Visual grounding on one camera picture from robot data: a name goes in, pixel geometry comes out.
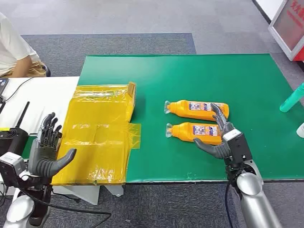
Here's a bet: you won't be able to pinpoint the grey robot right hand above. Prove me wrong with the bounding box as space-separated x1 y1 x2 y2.
193 103 235 160

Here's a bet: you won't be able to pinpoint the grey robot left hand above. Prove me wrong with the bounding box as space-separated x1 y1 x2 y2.
29 112 77 180

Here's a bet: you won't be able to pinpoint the orange bottle with clear cap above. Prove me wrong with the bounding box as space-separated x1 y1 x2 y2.
165 122 224 146
164 99 230 122

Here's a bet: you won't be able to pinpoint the teal plastic bottle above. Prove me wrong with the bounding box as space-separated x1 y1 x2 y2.
279 82 304 113

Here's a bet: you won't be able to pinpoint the black router with antenna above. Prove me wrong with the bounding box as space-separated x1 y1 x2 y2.
0 101 30 157

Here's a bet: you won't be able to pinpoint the yellow taped cardboard box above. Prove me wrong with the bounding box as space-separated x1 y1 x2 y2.
51 82 142 186

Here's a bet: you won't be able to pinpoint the green table mat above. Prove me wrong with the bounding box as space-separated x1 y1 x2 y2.
22 53 304 184

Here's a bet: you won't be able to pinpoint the dark laptop corner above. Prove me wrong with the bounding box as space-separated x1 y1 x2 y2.
0 77 10 97

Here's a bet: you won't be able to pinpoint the red and white sign stand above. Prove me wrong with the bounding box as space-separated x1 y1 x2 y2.
268 0 304 62

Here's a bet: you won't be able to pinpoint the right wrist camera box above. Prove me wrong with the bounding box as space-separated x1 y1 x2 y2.
223 128 253 165

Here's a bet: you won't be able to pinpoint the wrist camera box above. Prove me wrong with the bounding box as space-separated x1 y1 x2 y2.
223 128 253 165
0 152 26 189

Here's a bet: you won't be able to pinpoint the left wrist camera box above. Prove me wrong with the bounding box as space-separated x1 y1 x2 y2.
0 152 26 189

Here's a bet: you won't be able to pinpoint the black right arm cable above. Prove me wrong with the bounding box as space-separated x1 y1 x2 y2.
224 180 235 228

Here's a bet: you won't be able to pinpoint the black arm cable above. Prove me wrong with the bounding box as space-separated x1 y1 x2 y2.
20 188 112 228
224 180 235 228

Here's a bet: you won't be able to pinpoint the thin loose wires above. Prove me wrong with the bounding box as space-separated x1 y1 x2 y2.
0 184 9 208

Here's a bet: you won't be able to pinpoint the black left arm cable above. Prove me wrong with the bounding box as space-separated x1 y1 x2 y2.
20 188 112 228

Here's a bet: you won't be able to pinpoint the white table leg bracket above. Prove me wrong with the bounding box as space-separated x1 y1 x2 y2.
52 184 124 206

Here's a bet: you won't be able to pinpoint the thin black table cable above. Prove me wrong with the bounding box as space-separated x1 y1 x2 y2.
3 77 34 103

